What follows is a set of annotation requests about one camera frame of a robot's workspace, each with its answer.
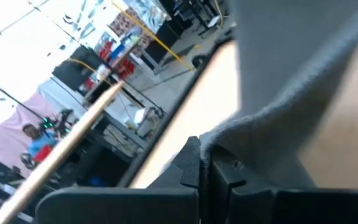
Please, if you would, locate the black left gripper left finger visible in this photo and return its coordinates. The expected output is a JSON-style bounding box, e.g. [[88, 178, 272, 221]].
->
[[147, 136, 202, 190]]

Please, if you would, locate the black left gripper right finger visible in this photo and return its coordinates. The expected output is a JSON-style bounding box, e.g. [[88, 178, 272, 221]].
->
[[209, 145, 278, 192]]

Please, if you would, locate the grey waffle-weave towel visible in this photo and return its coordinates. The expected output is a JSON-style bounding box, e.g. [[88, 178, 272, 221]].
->
[[199, 0, 358, 189]]

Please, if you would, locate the black cabinet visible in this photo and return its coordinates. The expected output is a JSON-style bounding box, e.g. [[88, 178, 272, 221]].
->
[[144, 20, 183, 65]]

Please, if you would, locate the red bin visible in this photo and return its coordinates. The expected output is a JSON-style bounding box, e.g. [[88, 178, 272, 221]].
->
[[32, 144, 54, 163]]

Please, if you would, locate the person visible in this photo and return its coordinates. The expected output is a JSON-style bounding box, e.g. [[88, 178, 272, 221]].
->
[[21, 123, 59, 158]]

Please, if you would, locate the black monitor on stand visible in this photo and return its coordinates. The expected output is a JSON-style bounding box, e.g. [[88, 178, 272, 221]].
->
[[52, 45, 106, 92]]

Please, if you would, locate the floral print fabric panel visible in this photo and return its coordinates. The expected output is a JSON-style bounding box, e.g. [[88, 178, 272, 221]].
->
[[108, 8, 155, 52]]

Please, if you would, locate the leaf print fabric panel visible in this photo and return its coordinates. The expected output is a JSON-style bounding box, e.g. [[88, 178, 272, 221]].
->
[[124, 0, 172, 34]]

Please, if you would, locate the pink cloth sheet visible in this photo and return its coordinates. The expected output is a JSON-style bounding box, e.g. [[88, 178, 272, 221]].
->
[[0, 92, 57, 179]]

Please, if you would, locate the long yellow hanging cable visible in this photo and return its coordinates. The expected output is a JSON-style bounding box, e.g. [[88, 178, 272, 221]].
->
[[111, 1, 197, 71]]

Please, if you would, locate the short yellow cable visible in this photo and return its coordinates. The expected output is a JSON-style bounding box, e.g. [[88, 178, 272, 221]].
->
[[68, 58, 112, 85]]

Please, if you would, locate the black camera frame stand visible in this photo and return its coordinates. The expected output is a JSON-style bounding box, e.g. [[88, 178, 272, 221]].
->
[[0, 84, 48, 123]]

